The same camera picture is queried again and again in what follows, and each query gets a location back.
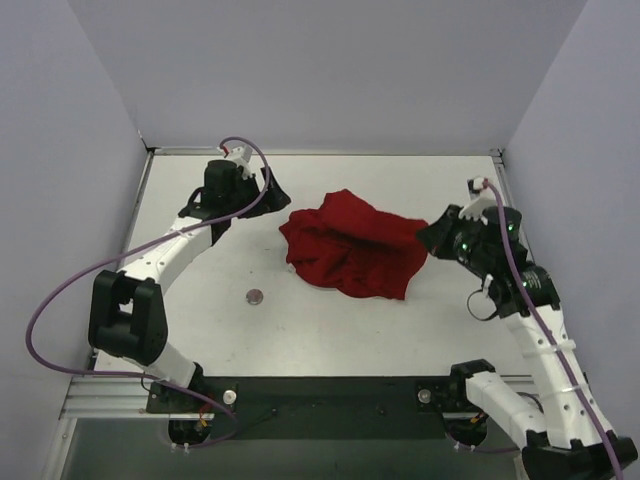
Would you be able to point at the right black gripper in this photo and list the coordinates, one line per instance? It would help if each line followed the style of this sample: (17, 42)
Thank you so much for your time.
(448, 233)

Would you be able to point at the red t-shirt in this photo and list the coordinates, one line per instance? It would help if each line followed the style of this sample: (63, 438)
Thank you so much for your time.
(348, 245)

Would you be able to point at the aluminium frame rail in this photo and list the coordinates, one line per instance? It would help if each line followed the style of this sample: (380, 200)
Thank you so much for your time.
(107, 398)

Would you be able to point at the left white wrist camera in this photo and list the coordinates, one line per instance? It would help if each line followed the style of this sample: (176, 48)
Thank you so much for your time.
(240, 156)

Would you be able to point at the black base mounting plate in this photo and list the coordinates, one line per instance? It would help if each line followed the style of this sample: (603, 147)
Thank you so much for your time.
(322, 408)

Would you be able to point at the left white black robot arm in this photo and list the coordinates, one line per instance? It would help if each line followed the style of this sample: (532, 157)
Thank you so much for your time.
(128, 317)

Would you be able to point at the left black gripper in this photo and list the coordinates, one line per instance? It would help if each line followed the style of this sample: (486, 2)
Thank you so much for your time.
(261, 197)

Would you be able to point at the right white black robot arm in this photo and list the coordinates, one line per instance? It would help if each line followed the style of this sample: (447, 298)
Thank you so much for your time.
(566, 436)

